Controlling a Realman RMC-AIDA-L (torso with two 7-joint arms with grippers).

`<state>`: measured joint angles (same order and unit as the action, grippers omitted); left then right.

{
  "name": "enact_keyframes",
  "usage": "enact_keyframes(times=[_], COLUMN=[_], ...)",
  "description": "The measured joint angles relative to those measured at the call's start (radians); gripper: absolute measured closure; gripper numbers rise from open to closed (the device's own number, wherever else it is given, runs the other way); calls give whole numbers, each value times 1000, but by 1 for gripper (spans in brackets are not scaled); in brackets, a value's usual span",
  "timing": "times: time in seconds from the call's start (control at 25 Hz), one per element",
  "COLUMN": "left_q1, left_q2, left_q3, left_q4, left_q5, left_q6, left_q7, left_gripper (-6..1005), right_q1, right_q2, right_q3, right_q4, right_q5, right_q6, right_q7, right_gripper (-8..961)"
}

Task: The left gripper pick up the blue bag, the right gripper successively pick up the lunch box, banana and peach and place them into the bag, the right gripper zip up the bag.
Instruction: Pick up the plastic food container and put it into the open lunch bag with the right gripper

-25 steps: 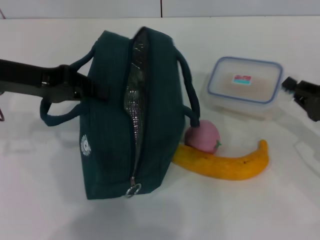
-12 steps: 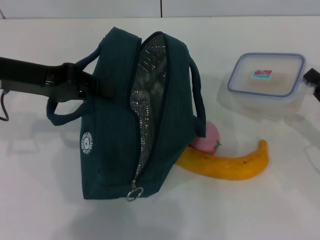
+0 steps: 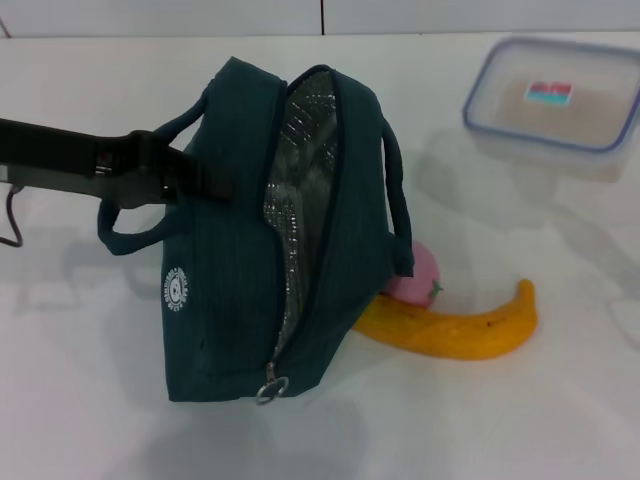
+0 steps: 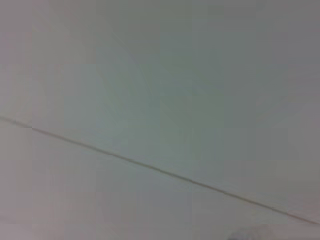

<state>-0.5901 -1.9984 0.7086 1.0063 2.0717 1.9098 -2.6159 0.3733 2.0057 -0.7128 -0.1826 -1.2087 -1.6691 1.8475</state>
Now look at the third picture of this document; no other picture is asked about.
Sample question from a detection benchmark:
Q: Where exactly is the pink toy peach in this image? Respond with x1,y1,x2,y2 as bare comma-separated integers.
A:
382,239,445,309

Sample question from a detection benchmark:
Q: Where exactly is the left arm dark cable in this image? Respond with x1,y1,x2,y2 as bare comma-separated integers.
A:
0,183,25,250

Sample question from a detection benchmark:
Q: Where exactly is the dark teal insulated lunch bag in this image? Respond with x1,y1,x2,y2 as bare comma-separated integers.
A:
97,55,416,406

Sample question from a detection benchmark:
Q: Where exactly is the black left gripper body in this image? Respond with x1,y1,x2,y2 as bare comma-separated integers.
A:
0,118,130,197

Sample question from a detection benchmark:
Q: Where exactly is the metal zipper pull ring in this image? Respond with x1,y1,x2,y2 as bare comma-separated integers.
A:
254,362,290,406

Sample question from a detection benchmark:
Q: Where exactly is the yellow banana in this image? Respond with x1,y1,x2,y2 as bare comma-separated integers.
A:
352,278,540,362

